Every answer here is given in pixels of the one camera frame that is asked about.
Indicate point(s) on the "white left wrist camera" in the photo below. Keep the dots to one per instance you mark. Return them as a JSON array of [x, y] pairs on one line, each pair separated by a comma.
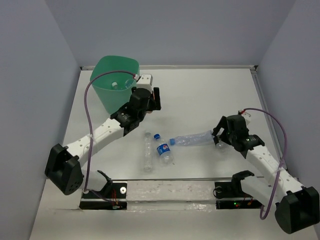
[[145, 81]]

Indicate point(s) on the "black label bottle black cap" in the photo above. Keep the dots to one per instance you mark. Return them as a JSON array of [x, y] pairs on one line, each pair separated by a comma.
[[219, 144]]

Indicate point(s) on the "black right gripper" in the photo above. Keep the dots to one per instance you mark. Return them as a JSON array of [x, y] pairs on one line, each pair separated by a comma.
[[223, 123]]

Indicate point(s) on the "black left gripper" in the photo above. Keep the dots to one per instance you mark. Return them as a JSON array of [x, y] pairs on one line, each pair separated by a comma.
[[155, 106]]

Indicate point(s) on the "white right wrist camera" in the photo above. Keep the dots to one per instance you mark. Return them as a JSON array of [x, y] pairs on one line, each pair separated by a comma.
[[246, 116]]

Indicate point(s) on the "large clear bottle white cap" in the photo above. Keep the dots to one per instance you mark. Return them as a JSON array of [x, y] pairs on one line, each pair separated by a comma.
[[117, 87]]

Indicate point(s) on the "pepsi label bottle blue cap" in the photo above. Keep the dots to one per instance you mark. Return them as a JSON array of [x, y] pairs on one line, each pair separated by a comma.
[[163, 150]]

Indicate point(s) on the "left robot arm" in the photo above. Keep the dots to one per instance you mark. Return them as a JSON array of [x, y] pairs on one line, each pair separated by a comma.
[[64, 165]]

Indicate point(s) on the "crushed clear bottle blue cap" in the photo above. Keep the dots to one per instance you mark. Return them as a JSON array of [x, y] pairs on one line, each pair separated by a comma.
[[198, 139]]

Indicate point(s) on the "slim clear bottle white cap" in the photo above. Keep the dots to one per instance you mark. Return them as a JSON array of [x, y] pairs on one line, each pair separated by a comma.
[[148, 152]]

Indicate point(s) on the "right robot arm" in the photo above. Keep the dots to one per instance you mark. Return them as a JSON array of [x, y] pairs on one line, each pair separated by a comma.
[[295, 206]]

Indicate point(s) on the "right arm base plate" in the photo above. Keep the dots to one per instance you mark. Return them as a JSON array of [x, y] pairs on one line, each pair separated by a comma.
[[228, 199]]

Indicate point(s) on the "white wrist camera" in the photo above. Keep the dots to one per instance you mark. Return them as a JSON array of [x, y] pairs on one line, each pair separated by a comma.
[[145, 81], [246, 116]]

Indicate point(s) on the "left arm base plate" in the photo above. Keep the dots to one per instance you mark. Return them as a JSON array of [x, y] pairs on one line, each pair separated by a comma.
[[114, 200]]

